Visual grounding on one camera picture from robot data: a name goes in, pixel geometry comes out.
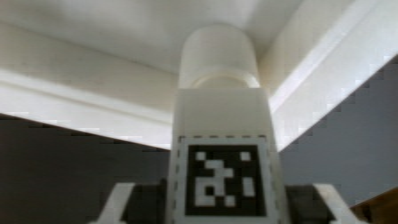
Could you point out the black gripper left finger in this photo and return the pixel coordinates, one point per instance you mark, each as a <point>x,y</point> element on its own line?
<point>136,204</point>

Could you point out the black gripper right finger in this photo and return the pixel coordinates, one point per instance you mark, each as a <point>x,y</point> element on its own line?
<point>319,206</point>

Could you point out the white table leg with tag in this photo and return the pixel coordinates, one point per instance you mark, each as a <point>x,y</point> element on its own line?
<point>227,189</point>

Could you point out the white square tabletop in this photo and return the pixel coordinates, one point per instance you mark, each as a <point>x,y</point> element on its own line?
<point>92,52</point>

